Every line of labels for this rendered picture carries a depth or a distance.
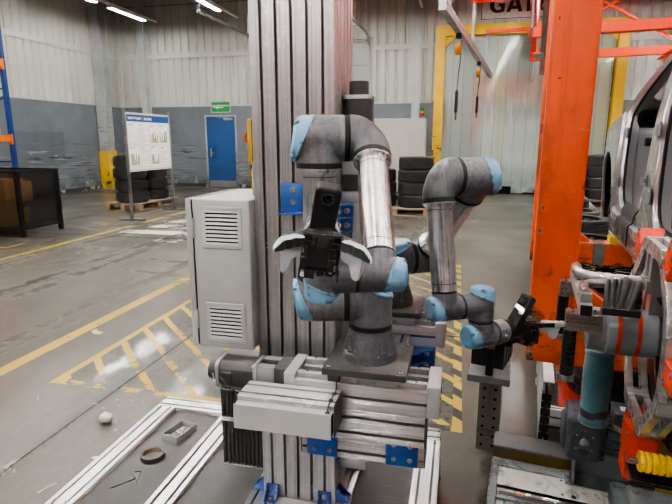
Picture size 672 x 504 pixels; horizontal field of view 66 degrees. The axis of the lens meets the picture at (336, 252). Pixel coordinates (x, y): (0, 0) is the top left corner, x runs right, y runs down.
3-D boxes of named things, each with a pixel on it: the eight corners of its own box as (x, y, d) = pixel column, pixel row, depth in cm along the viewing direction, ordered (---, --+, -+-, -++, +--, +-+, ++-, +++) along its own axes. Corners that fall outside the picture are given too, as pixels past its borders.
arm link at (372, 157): (388, 136, 140) (404, 302, 115) (347, 136, 140) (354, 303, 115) (393, 104, 130) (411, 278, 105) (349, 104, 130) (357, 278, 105)
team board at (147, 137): (144, 220, 924) (135, 107, 883) (119, 219, 935) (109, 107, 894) (186, 210, 1067) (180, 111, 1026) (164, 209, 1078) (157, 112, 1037)
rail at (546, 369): (559, 432, 224) (564, 385, 220) (536, 428, 227) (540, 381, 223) (546, 285, 450) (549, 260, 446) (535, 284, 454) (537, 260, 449)
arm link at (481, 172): (398, 254, 198) (453, 148, 155) (433, 251, 202) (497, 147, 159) (408, 280, 191) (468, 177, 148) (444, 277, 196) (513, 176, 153)
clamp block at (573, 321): (602, 334, 137) (604, 315, 136) (564, 330, 140) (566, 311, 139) (599, 328, 142) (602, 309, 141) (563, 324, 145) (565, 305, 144)
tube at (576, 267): (648, 290, 150) (652, 254, 148) (574, 284, 157) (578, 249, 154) (636, 275, 166) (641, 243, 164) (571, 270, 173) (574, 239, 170)
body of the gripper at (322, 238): (339, 284, 89) (337, 266, 101) (346, 235, 88) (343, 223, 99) (295, 278, 89) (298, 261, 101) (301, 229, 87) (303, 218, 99)
